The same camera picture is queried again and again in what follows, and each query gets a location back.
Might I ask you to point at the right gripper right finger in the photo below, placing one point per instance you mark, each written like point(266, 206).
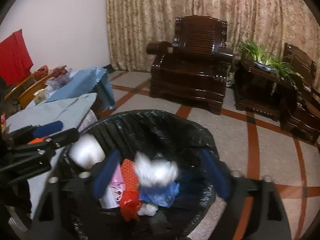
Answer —
point(267, 218)

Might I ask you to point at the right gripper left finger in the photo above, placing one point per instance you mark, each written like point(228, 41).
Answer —
point(52, 219)

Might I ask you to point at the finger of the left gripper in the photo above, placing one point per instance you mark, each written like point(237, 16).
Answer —
point(64, 138)
point(48, 129)

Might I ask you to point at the white tissue ball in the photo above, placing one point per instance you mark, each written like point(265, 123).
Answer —
point(86, 152)

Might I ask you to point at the orange mesh sleeve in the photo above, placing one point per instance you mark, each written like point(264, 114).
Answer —
point(129, 177)

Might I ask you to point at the white plastic bag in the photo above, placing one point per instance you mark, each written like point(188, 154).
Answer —
point(154, 173)

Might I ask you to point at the grey-blue table cloth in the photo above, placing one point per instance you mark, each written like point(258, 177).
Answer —
point(73, 113)

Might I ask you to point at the tissue box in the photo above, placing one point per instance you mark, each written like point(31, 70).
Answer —
point(40, 97)

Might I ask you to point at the pink packaging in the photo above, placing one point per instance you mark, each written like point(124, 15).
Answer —
point(114, 191)

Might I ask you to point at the glass fruit bowl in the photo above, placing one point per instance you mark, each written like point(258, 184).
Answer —
point(60, 76)

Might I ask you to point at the blue side table cloth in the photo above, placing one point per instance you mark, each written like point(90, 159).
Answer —
point(90, 80)

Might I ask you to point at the red plastic wrapper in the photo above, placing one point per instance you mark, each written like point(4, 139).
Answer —
point(130, 205)

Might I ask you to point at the red cloth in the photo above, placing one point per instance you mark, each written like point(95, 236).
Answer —
point(14, 59)

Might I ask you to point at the black bin with liner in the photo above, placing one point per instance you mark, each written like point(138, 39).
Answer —
point(159, 135)

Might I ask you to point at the blue plastic bag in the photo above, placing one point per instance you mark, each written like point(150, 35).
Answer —
point(161, 196)

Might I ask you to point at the dark wooden armchair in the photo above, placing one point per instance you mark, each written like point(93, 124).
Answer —
point(300, 108)
point(195, 65)

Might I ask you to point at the dark wooden side table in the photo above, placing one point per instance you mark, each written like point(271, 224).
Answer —
point(261, 92)

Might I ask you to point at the potted green plant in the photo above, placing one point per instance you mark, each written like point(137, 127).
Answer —
point(256, 57)

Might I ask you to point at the patterned beige curtain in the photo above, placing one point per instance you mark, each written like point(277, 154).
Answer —
point(132, 24)

